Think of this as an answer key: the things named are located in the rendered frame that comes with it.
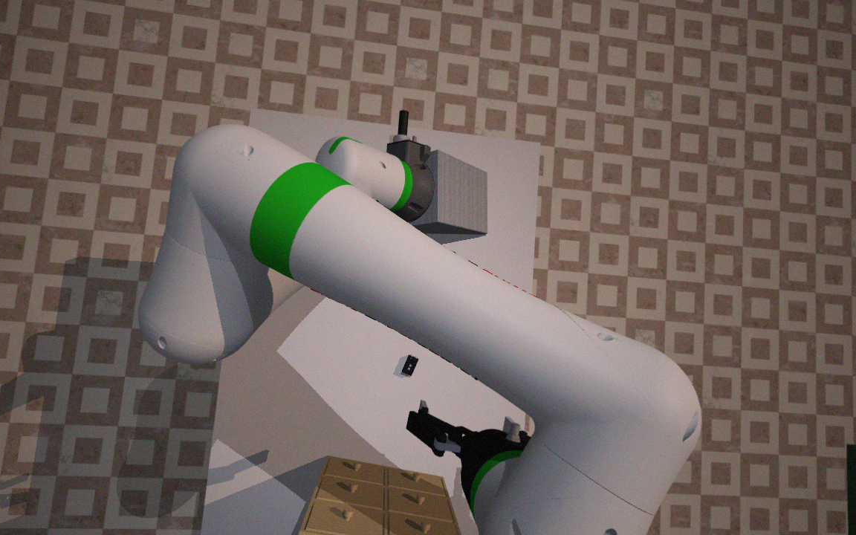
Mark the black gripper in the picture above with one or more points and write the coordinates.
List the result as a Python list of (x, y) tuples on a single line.
[(426, 429)]

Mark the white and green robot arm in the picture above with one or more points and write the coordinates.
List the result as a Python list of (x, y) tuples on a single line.
[(615, 419)]

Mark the small wooden chest of drawers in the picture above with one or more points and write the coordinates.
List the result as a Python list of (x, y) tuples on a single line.
[(303, 530)]

